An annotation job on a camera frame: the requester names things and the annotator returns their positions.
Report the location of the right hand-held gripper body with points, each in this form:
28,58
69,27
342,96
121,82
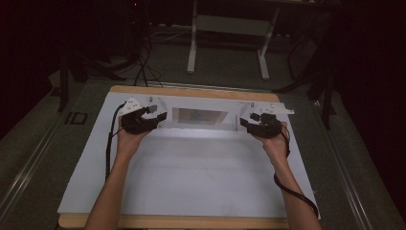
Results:
268,123

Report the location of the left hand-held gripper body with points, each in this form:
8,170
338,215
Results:
135,119

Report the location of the person's left hand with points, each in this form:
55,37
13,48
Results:
129,140

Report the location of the person's right hand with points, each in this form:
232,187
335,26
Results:
276,145

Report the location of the black rectangular floor plate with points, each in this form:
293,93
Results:
76,118

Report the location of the black metal stand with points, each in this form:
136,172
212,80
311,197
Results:
319,80
83,67

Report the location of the white metal desk frame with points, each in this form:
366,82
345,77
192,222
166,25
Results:
230,28

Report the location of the metal floor rail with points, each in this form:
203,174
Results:
28,166
344,172

